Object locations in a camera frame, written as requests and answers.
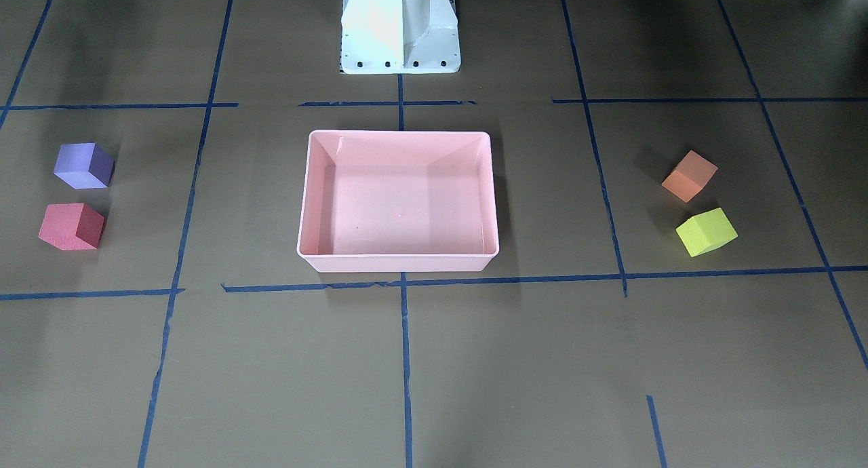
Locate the yellow-green foam block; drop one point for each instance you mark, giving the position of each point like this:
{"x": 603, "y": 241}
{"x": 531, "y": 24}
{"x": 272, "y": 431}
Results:
{"x": 706, "y": 232}

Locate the pink foam block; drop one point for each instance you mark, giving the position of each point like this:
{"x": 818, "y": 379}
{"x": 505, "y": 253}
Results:
{"x": 72, "y": 226}

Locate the pink plastic bin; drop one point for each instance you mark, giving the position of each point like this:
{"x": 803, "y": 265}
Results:
{"x": 381, "y": 201}

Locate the orange foam block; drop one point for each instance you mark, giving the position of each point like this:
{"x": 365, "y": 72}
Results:
{"x": 690, "y": 176}

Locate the purple foam block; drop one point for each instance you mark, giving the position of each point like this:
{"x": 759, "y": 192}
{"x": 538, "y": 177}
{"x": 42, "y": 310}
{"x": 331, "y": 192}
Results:
{"x": 84, "y": 165}

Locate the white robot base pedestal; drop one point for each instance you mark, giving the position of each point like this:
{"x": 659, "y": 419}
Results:
{"x": 382, "y": 37}

